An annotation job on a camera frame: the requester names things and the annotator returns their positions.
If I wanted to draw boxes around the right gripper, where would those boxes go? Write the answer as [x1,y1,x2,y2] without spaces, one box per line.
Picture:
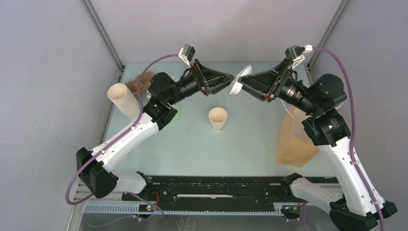
[238,57,319,116]

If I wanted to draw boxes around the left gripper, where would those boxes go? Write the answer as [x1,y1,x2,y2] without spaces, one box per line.
[166,59,234,106]

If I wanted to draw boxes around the white plastic cup lid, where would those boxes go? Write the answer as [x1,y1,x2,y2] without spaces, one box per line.
[228,65,253,95]

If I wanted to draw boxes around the single paper cup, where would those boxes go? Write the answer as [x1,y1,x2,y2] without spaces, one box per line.
[208,107,228,131]

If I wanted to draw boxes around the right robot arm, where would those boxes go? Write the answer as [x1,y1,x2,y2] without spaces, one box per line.
[236,59,397,231]

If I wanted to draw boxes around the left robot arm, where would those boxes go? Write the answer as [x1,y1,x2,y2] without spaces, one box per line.
[76,59,234,201]

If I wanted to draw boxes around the green cup holder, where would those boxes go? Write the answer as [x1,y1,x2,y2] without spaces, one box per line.
[171,104,182,124]

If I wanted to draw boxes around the brown paper bag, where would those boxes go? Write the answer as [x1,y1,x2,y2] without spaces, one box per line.
[276,106,319,168]

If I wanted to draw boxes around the stack of paper cups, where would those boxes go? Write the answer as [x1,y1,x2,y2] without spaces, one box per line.
[107,83,140,121]

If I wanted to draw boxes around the stack of white lids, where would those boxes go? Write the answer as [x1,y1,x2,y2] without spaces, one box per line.
[119,153,130,164]

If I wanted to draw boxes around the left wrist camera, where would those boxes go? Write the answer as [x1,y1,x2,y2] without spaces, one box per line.
[178,44,195,67]

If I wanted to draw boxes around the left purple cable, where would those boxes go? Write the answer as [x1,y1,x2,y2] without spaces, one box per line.
[65,53,182,229]

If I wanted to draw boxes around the purple cable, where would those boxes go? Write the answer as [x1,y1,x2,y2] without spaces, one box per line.
[65,53,182,229]
[310,47,386,231]

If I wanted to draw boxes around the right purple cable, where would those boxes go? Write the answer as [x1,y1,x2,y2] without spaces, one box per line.
[310,47,386,231]

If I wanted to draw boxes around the black front rail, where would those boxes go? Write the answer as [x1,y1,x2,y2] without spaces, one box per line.
[73,173,351,220]

